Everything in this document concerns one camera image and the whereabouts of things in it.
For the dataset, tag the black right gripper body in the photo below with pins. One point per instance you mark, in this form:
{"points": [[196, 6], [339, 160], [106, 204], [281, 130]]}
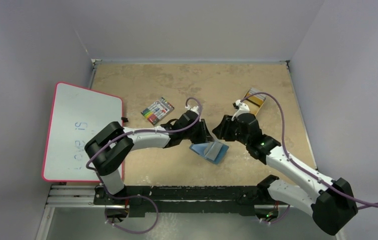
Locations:
{"points": [[224, 127]]}

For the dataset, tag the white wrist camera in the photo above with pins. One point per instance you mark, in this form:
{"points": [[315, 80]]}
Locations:
{"points": [[195, 108], [241, 108]]}

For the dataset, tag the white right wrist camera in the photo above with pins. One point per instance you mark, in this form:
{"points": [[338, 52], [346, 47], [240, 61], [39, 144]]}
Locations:
{"points": [[241, 108]]}

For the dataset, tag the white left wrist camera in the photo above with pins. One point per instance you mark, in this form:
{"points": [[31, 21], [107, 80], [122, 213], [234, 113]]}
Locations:
{"points": [[195, 108]]}

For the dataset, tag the whiteboard with pink frame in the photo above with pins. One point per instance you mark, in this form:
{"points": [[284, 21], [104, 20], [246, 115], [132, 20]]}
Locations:
{"points": [[77, 115]]}

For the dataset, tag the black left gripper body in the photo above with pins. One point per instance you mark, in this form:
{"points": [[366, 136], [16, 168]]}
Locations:
{"points": [[195, 136]]}

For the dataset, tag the beige oval card tray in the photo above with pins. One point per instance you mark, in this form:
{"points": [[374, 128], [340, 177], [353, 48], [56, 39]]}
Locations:
{"points": [[253, 109]]}

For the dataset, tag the pack of coloured markers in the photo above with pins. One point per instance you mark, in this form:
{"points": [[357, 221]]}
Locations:
{"points": [[157, 111]]}

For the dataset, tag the blue card holder wallet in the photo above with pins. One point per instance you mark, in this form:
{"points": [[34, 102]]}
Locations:
{"points": [[213, 152]]}

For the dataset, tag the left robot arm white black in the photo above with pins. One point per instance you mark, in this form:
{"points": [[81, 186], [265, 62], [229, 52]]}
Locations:
{"points": [[108, 149]]}

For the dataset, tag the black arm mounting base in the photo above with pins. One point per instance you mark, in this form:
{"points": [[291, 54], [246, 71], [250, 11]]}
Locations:
{"points": [[246, 201]]}

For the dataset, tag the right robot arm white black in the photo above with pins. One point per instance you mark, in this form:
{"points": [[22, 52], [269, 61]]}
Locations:
{"points": [[329, 202]]}

